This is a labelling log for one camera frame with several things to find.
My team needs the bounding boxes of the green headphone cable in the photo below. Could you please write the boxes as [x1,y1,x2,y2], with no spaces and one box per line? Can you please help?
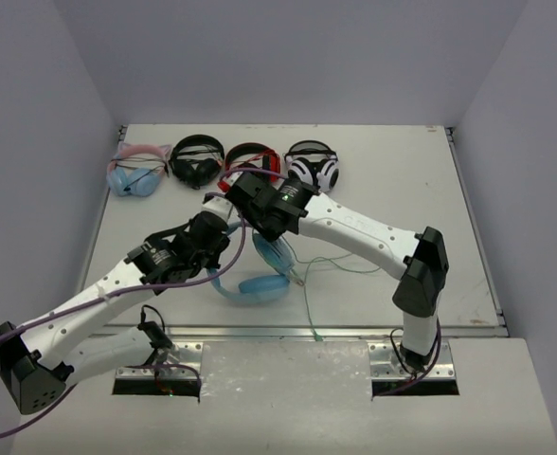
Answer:
[287,250,384,345]

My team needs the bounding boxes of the light blue headphones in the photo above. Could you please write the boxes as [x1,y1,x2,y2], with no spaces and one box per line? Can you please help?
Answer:
[207,230,303,306]

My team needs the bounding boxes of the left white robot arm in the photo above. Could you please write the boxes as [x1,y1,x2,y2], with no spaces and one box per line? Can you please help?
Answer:
[0,209,230,415]

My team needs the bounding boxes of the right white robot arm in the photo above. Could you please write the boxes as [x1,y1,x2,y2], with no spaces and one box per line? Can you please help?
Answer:
[219,169,449,372]

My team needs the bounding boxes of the red and black headphones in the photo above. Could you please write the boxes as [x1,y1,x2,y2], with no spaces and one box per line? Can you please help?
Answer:
[225,142,281,183]

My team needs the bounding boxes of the white and black headphones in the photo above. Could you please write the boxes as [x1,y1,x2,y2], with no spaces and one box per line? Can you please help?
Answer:
[284,139,339,192]

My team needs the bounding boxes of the pink and blue cat-ear headphones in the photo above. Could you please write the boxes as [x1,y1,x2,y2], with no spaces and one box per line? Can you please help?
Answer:
[106,141,171,197]

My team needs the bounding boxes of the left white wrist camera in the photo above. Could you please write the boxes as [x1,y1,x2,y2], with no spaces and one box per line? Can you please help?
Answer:
[201,192,234,222]

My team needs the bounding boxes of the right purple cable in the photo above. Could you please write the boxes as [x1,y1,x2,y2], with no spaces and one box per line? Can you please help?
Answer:
[217,165,289,193]

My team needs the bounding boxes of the metal table edge rail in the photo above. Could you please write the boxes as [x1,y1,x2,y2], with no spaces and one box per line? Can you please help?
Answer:
[88,323,510,340]

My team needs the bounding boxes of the left metal mounting bracket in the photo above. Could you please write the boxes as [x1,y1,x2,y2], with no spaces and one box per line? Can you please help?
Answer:
[112,341,203,400]

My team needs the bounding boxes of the metal mounting bracket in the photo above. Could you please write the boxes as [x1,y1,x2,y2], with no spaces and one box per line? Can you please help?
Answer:
[368,338,459,398]
[112,341,203,400]

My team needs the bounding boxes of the right metal mounting bracket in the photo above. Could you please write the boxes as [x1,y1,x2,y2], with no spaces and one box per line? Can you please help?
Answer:
[368,338,459,398]

